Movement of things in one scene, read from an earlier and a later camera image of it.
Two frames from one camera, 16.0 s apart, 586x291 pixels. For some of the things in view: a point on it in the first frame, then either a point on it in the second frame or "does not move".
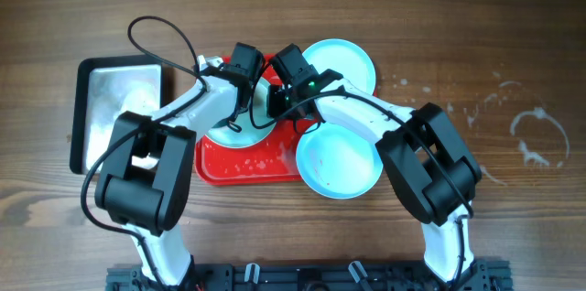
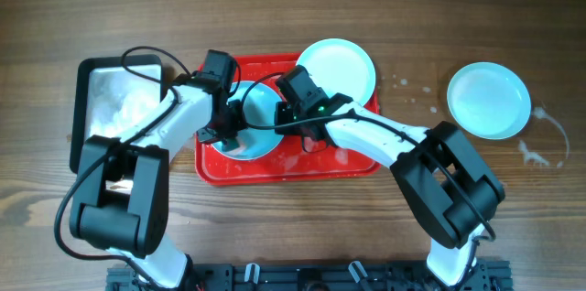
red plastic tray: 271,162 does not move
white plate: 252,125 -> 488,101
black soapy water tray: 104,88 does not move
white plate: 346,59 does not move
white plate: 339,163 -> 258,101
